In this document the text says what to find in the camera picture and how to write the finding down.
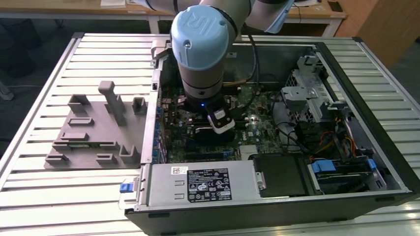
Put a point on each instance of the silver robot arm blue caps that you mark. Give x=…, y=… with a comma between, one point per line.
x=200, y=37

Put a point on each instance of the black graphics card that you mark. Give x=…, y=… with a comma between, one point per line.
x=202, y=138

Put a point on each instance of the green motherboard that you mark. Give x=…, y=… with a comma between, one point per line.
x=170, y=137

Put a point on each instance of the black expansion slot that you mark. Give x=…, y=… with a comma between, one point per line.
x=202, y=156

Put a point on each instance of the white label sticker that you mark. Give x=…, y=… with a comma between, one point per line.
x=232, y=54

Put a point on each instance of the silver heat sink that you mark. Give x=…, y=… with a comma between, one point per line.
x=249, y=151

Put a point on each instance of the grey parts rack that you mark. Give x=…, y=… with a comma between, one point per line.
x=97, y=127

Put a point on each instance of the grey power supply unit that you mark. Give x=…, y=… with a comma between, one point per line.
x=164, y=186

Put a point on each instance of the black plastic fan shroud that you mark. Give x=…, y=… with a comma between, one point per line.
x=281, y=174

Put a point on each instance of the green RAM stick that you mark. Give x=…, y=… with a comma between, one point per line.
x=82, y=146

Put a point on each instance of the blue case latch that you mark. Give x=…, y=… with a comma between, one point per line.
x=125, y=188

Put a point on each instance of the hard disk in blue carrier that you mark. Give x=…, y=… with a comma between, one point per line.
x=322, y=166

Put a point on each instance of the white box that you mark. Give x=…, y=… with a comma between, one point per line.
x=134, y=1
x=113, y=2

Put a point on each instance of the black open PC case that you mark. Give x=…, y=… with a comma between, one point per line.
x=262, y=218

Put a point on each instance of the wooden desk white legs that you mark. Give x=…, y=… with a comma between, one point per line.
x=81, y=11

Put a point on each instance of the grey stand foot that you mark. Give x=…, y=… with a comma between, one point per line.
x=6, y=92

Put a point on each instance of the black phone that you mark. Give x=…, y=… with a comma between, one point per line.
x=334, y=6

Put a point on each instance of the brown wooden cabinet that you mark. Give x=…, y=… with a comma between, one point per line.
x=386, y=29

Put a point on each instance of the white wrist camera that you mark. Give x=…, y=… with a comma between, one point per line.
x=222, y=125

